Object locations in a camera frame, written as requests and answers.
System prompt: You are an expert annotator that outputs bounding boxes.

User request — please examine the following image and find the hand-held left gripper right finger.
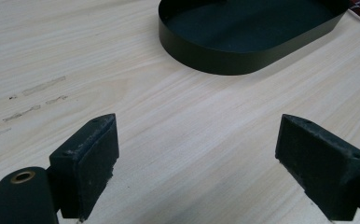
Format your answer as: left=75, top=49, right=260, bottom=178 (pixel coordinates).
left=274, top=113, right=360, bottom=222

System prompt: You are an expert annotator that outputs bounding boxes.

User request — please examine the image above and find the black oval metal tray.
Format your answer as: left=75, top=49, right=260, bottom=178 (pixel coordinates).
left=158, top=0, right=351, bottom=77

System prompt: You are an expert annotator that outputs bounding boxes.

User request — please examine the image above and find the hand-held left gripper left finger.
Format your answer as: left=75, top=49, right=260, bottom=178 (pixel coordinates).
left=48, top=113, right=120, bottom=222

